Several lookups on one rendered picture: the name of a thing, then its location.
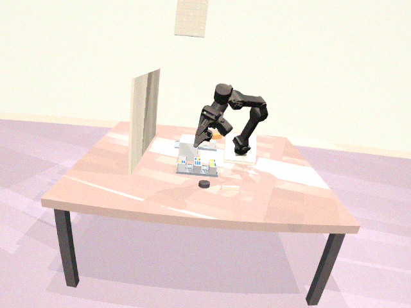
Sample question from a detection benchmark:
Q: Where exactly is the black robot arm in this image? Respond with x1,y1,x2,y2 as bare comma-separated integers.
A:
211,83,268,156

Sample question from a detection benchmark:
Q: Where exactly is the beige flat panel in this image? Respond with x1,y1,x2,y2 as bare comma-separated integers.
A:
128,68,161,176

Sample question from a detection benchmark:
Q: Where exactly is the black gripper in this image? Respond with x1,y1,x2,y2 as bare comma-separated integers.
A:
193,105,223,148

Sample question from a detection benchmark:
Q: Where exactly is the dark grey short cylinder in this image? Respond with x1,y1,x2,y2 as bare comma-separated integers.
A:
198,180,210,189

